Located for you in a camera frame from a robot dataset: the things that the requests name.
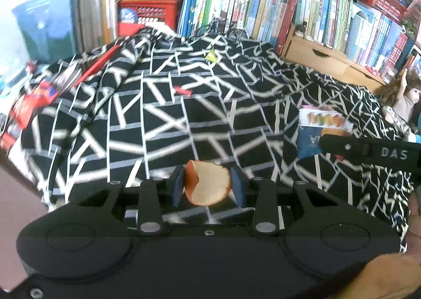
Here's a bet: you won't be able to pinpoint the red plastic basket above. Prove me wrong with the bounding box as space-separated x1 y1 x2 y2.
357 0 408 23

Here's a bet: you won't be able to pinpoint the wooden drawer organizer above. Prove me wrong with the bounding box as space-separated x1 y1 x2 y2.
280 24 387 94

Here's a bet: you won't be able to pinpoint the colourful magazines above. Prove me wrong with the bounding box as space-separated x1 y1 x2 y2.
0 60 83 151

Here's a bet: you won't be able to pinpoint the bitten apple piece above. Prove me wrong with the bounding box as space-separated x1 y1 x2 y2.
183 160 232 206

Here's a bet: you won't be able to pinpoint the row of medium upright books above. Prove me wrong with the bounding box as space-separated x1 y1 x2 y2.
224 0 298 49

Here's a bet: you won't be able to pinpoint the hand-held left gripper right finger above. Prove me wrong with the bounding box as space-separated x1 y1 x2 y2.
229 167 334 236

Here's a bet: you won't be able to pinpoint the blue picture card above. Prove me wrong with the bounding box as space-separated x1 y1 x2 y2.
119 8 139 22

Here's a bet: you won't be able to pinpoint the black miniature bicycle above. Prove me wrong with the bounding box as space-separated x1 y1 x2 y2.
197 16 249 39

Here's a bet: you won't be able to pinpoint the row of large flat books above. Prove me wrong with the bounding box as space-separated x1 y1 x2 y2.
11 0 119 63

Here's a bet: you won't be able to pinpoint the red plastic crate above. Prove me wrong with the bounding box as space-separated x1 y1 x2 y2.
117 0 183 36

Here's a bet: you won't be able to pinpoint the person's right hand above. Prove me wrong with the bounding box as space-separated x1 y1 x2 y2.
407 185 421 253

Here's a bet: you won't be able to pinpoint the brown-haired doll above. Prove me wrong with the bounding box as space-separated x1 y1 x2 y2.
378 69 421 143

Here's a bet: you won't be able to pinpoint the red flat strip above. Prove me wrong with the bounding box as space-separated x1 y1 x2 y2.
73 45 122 88

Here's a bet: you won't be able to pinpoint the black white patterned cloth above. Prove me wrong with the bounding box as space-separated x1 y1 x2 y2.
7 27 421 253

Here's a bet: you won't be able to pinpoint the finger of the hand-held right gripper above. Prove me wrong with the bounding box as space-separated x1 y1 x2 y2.
319 134 374 163

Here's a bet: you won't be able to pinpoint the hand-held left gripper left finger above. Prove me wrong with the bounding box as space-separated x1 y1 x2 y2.
77 165 185 236

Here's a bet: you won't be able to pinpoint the row of books on organizer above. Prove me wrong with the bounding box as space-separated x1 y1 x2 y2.
294 0 417 72

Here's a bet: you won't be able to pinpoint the blue white snack bag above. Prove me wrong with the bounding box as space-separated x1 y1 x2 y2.
297 106 355 160

